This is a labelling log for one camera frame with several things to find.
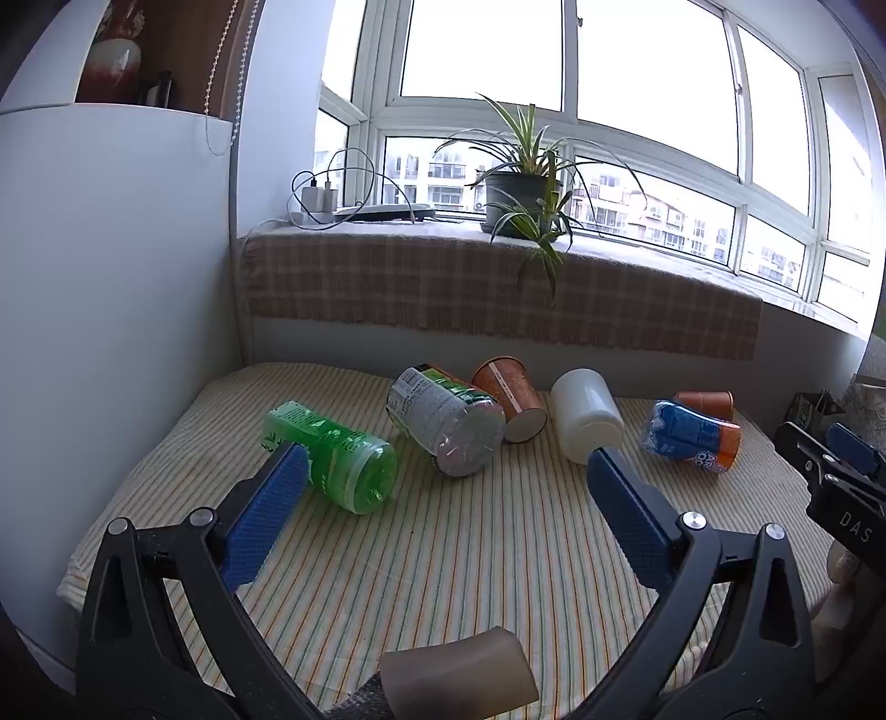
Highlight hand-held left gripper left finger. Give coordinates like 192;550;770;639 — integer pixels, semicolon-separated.
76;441;326;720

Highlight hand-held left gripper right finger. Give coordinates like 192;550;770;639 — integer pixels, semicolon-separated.
554;446;819;720

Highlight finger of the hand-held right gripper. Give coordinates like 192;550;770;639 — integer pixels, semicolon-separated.
774;421;842;486
827;422;886;482

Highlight small orange cup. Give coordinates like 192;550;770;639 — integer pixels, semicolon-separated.
674;389;735;423

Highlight white plastic cup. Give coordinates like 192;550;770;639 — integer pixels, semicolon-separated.
549;368;625;465

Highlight orange paper cup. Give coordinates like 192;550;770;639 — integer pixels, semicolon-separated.
471;356;549;444

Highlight person's right hand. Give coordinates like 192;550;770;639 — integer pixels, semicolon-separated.
811;541;863;683

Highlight pale marbled container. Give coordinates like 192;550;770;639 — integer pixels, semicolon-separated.
839;374;886;445

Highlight green plastic bottle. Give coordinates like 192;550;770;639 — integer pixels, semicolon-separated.
261;400;400;515

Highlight striped cloth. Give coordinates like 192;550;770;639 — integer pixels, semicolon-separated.
58;361;843;720

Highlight clear bottle with green label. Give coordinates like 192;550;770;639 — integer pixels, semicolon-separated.
385;364;508;479

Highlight white cabinet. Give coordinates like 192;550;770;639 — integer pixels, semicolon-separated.
0;0;292;655

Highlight plaid cloth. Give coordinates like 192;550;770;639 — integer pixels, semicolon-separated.
241;220;764;362

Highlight dark flat device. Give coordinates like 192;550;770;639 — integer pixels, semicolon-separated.
333;202;439;223

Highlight potted spider plant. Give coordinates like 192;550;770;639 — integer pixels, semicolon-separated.
432;93;649;306

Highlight dark shelf ornament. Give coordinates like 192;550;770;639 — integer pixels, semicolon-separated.
141;69;174;109

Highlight red and white vase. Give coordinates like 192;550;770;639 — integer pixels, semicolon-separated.
81;0;145;106

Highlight beaded blind cord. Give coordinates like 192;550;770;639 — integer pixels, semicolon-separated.
203;0;268;155

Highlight white window frame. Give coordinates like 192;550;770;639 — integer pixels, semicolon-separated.
315;0;886;342

